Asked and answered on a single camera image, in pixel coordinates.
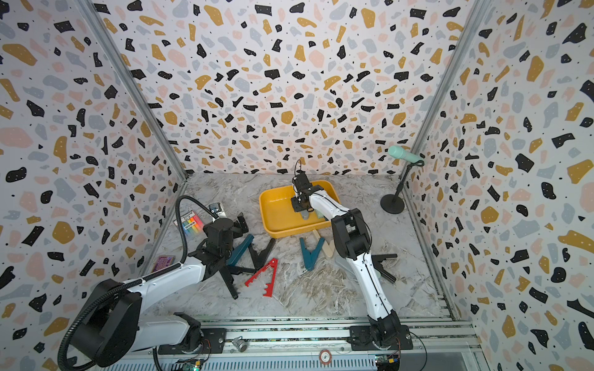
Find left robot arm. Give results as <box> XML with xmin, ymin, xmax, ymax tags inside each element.
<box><xmin>57</xmin><ymin>215</ymin><xmax>248</xmax><ymax>370</ymax></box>

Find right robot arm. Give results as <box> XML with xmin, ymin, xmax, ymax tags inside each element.
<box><xmin>292</xmin><ymin>173</ymin><xmax>401</xmax><ymax>329</ymax></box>

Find teal open pliers left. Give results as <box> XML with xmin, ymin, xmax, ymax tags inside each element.
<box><xmin>227</xmin><ymin>234</ymin><xmax>254</xmax><ymax>267</ymax></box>

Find teal open pliers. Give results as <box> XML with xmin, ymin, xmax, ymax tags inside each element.
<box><xmin>227</xmin><ymin>234</ymin><xmax>254</xmax><ymax>267</ymax></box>
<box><xmin>299</xmin><ymin>237</ymin><xmax>326</xmax><ymax>271</ymax></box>

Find black open pliers lower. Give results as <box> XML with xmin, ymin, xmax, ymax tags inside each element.
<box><xmin>219</xmin><ymin>265</ymin><xmax>256</xmax><ymax>300</ymax></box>

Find yellow plastic storage box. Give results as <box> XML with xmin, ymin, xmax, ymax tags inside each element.
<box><xmin>259</xmin><ymin>180</ymin><xmax>349</xmax><ymax>239</ymax></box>

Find cream open pruning pliers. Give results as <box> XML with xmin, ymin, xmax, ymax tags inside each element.
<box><xmin>312</xmin><ymin>230</ymin><xmax>335</xmax><ymax>258</ymax></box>

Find red open pruning pliers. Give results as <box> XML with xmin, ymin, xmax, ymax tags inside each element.
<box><xmin>244</xmin><ymin>258</ymin><xmax>279</xmax><ymax>298</ymax></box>

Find teal open pliers centre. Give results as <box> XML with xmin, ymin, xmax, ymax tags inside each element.
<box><xmin>299</xmin><ymin>237</ymin><xmax>326</xmax><ymax>271</ymax></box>

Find coloured marker pack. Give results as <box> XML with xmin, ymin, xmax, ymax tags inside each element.
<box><xmin>181</xmin><ymin>210</ymin><xmax>204</xmax><ymax>237</ymax></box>

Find small pink card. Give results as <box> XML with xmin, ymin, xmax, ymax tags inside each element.
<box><xmin>152</xmin><ymin>255</ymin><xmax>176</xmax><ymax>273</ymax></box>

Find black microphone stand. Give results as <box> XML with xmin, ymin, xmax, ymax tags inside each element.
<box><xmin>381</xmin><ymin>160</ymin><xmax>425</xmax><ymax>215</ymax></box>

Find silver round knob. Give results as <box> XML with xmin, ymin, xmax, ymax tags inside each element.
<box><xmin>232</xmin><ymin>336</ymin><xmax>248</xmax><ymax>352</ymax></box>

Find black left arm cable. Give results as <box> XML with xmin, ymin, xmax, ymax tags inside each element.
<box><xmin>176</xmin><ymin>194</ymin><xmax>219</xmax><ymax>261</ymax></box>

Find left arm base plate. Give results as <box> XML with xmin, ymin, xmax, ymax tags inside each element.
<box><xmin>158</xmin><ymin>328</ymin><xmax>227</xmax><ymax>356</ymax></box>

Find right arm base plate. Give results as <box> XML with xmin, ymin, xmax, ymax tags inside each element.
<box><xmin>346</xmin><ymin>325</ymin><xmax>413</xmax><ymax>352</ymax></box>

